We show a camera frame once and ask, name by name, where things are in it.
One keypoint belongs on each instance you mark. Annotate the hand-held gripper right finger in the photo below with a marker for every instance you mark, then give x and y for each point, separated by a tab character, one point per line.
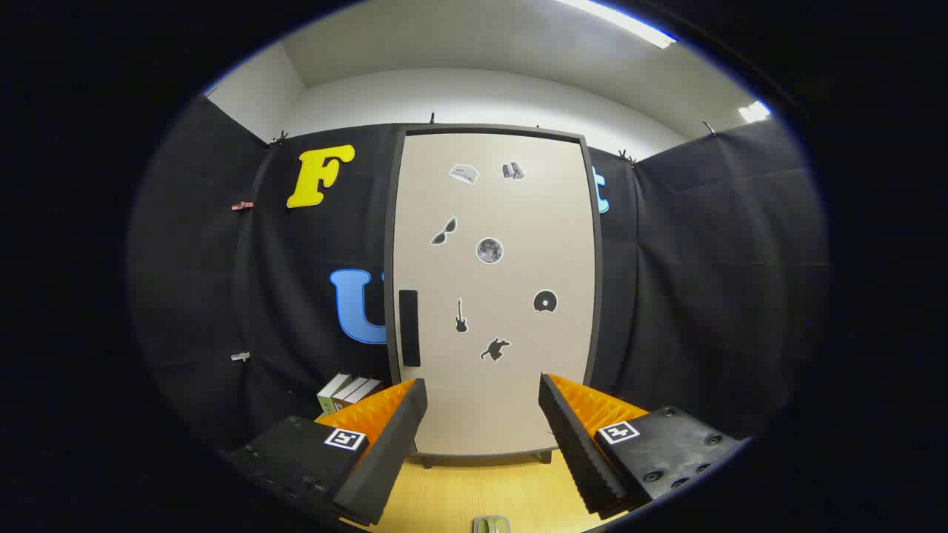
578	451

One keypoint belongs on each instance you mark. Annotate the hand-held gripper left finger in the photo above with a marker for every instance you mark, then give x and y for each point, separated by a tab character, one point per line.
385	459

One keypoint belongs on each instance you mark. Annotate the pale green clear cup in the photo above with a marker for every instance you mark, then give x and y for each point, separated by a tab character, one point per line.
491	525

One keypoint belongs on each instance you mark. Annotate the dark brown book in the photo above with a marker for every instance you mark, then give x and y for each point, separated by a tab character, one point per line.
364	389

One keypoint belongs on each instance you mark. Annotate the green cover book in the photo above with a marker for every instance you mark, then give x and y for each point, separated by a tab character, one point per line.
329	396

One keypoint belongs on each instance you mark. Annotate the grey cabinet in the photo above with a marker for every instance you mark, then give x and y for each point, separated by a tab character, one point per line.
389	252

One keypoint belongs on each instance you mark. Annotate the black backdrop cloth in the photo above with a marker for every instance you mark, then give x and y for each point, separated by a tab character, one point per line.
207	296

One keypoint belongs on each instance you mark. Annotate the red clip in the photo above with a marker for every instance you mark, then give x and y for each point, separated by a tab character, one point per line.
242	206

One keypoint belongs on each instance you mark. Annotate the small ceiling light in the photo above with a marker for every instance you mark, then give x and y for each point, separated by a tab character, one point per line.
754	112

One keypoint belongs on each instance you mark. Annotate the long ceiling light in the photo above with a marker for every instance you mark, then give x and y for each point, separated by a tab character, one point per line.
615	21

